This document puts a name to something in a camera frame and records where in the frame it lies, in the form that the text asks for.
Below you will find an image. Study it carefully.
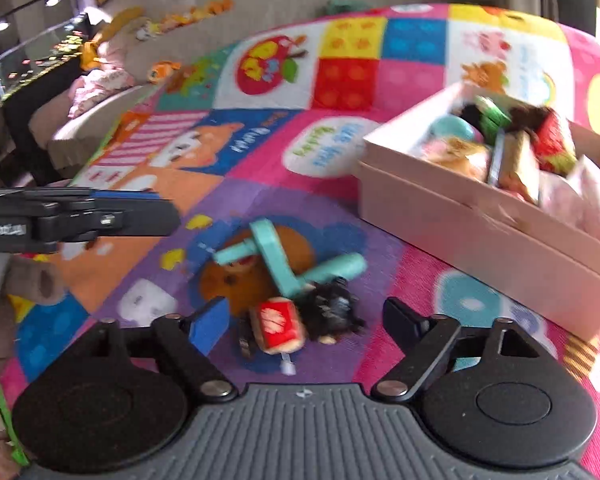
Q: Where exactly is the packaged bread bun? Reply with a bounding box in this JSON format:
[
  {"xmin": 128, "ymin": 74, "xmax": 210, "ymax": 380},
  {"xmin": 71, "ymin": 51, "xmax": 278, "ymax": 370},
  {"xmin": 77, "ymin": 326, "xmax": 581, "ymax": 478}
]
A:
[{"xmin": 420, "ymin": 136, "xmax": 491, "ymax": 182}]

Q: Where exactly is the pink cardboard box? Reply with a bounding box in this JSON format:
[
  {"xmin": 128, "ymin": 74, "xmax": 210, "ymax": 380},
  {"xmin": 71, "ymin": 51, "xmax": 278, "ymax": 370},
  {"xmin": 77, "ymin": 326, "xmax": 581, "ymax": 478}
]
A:
[{"xmin": 358, "ymin": 82, "xmax": 600, "ymax": 339}]

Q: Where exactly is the colourful cartoon play mat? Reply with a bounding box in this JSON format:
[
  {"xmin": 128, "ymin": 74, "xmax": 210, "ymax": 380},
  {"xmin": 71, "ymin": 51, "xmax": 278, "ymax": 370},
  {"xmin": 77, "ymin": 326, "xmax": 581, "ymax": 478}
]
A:
[{"xmin": 0, "ymin": 4, "xmax": 600, "ymax": 477}]

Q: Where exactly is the yellow plush toys row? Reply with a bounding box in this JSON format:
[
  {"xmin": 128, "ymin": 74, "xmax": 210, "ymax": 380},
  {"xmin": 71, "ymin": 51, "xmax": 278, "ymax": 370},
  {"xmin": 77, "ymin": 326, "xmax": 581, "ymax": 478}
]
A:
[{"xmin": 135, "ymin": 0, "xmax": 235, "ymax": 41}]

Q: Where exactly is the pink plush toy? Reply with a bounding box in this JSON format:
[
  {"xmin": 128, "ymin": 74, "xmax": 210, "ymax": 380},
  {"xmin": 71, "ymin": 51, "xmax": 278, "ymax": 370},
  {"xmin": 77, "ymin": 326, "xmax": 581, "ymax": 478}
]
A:
[{"xmin": 68, "ymin": 34, "xmax": 135, "ymax": 119}]

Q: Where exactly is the teal plastic toy frame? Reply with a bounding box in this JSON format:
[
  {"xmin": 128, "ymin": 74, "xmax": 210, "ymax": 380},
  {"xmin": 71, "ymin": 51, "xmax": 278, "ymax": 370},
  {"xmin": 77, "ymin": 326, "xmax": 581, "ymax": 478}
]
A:
[{"xmin": 213, "ymin": 219, "xmax": 367, "ymax": 299}]

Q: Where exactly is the pink blue package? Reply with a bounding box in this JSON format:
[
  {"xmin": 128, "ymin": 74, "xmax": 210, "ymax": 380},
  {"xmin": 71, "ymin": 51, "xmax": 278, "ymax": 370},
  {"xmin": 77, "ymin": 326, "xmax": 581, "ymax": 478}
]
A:
[{"xmin": 486, "ymin": 131, "xmax": 541, "ymax": 205}]

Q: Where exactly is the red small toy drum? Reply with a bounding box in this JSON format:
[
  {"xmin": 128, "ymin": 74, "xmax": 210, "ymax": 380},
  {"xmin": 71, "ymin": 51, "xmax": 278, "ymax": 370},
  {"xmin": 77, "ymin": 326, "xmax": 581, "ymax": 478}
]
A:
[{"xmin": 249, "ymin": 297, "xmax": 306, "ymax": 376}]

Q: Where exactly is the gloved brown hand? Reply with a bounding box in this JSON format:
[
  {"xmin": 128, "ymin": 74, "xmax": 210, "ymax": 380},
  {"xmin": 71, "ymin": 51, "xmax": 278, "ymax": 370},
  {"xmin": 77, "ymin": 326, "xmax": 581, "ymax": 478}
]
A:
[{"xmin": 0, "ymin": 253, "xmax": 69, "ymax": 378}]

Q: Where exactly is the orange fish plush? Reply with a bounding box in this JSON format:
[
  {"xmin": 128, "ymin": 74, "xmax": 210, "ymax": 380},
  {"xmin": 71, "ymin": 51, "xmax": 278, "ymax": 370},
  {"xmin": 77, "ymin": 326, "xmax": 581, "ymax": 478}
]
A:
[{"xmin": 147, "ymin": 61, "xmax": 182, "ymax": 84}]

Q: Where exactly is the crochet doll green scarf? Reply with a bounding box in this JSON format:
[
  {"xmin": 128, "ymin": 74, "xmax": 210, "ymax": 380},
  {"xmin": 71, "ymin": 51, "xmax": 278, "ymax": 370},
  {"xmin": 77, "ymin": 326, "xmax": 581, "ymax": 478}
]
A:
[{"xmin": 456, "ymin": 96, "xmax": 577, "ymax": 177}]

